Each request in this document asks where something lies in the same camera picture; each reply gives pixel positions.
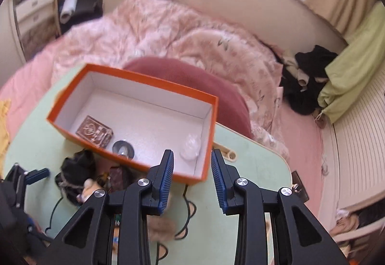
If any clear plastic wrap ball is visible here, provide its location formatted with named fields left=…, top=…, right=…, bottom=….
left=180, top=134, right=202, bottom=161

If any orange cardboard box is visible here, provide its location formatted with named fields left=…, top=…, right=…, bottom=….
left=47, top=64, right=218, bottom=185

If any brown fluffy fur ball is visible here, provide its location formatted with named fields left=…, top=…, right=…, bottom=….
left=147, top=216, right=176, bottom=242

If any black lace satin cloth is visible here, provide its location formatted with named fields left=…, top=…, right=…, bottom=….
left=55, top=150, right=96, bottom=206

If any brown playing card box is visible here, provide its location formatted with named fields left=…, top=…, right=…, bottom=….
left=76, top=115, right=114, bottom=149

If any light green hanging cloth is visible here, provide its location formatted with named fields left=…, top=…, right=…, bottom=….
left=318, top=1, right=384, bottom=123

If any white helmet doll figure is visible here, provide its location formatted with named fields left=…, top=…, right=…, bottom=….
left=76, top=179, right=101, bottom=204

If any green cartoon lap table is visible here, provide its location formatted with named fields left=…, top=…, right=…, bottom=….
left=5, top=64, right=292, bottom=264

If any black leather pouch red clasp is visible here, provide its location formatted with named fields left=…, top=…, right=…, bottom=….
left=108, top=166, right=135, bottom=193

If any shiny metal funnel cup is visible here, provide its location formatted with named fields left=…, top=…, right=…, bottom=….
left=112, top=140, right=135, bottom=159

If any rolled white paper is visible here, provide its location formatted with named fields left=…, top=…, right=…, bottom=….
left=59, top=0, right=78, bottom=24

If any dark pink pillow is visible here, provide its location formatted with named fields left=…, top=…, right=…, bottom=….
left=124, top=56, right=253, bottom=139

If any pink floral quilt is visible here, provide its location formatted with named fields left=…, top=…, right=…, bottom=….
left=51, top=0, right=289, bottom=159

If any black clothes pile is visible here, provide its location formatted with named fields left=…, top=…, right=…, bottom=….
left=274, top=45, right=337, bottom=116

